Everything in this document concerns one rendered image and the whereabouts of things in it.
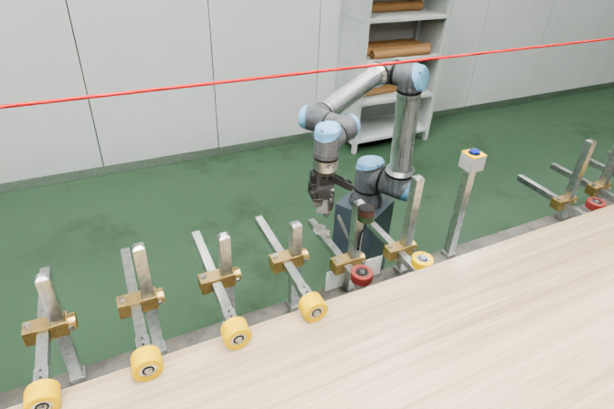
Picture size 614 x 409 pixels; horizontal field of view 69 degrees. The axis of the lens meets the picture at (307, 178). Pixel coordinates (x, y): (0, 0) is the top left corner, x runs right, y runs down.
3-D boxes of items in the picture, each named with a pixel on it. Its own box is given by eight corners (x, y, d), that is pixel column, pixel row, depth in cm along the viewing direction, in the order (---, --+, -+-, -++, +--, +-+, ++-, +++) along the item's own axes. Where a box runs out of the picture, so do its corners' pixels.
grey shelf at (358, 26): (331, 135, 466) (343, -27, 386) (402, 123, 500) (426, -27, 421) (353, 154, 432) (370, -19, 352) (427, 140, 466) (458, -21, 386)
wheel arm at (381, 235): (358, 220, 203) (359, 213, 201) (365, 218, 204) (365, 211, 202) (418, 282, 170) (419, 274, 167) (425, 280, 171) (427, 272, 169)
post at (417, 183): (394, 270, 191) (411, 174, 166) (400, 268, 192) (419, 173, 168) (398, 276, 188) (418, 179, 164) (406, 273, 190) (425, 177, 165)
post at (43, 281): (75, 382, 145) (34, 272, 120) (87, 379, 146) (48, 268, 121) (75, 392, 142) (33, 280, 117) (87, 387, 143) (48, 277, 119)
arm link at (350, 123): (337, 108, 167) (319, 118, 158) (365, 115, 162) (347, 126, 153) (335, 131, 172) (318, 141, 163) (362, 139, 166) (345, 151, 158)
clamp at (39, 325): (26, 332, 129) (22, 320, 127) (78, 318, 135) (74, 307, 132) (26, 349, 125) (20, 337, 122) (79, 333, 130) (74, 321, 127)
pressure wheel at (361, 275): (344, 289, 166) (346, 267, 160) (363, 283, 169) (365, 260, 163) (355, 304, 160) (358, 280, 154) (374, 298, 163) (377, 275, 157)
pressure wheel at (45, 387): (68, 384, 115) (41, 403, 115) (43, 373, 110) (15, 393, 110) (68, 404, 111) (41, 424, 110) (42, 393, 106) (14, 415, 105)
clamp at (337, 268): (329, 267, 173) (330, 257, 170) (358, 258, 178) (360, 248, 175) (335, 277, 168) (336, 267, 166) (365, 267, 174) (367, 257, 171)
